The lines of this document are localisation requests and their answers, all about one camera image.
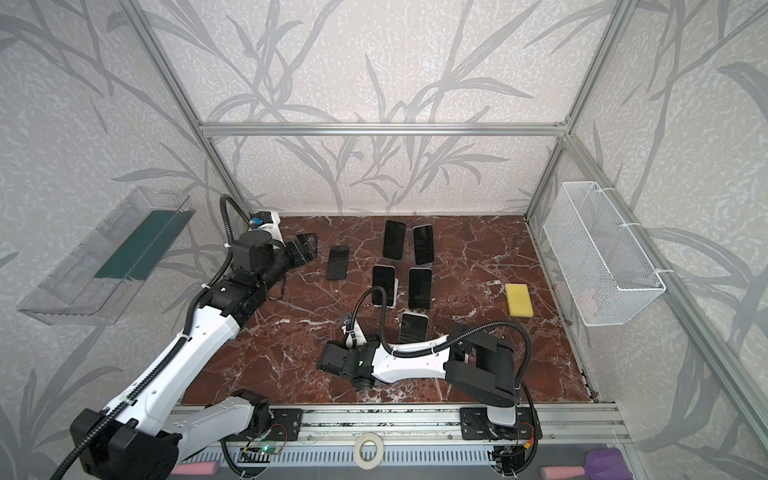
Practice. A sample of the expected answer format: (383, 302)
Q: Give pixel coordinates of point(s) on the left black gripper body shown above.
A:
(300, 249)

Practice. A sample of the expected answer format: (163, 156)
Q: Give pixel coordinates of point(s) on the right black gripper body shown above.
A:
(331, 359)

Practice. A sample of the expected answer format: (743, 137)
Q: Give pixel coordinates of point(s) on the black phone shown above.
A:
(337, 265)
(423, 241)
(394, 240)

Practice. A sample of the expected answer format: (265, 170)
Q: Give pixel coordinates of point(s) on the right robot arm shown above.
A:
(486, 362)

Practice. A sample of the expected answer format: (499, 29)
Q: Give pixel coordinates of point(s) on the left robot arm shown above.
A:
(134, 435)

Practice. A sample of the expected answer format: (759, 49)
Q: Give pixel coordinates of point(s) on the white tape roll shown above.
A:
(368, 451)

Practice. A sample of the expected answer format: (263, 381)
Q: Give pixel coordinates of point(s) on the yellow green sponge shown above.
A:
(519, 302)

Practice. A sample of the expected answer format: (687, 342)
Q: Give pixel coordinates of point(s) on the purple pink brush left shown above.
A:
(208, 468)

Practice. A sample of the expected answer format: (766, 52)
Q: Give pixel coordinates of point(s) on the purple pink scoop right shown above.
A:
(605, 464)

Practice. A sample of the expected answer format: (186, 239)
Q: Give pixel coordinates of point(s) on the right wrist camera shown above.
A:
(353, 335)

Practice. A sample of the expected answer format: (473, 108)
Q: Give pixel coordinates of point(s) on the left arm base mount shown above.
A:
(281, 425)

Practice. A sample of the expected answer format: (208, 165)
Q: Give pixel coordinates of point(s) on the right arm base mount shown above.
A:
(516, 424)

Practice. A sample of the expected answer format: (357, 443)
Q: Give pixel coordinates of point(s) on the clear plastic wall shelf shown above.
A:
(95, 283)

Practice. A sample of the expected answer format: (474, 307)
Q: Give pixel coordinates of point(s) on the white wire wall basket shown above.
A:
(608, 274)

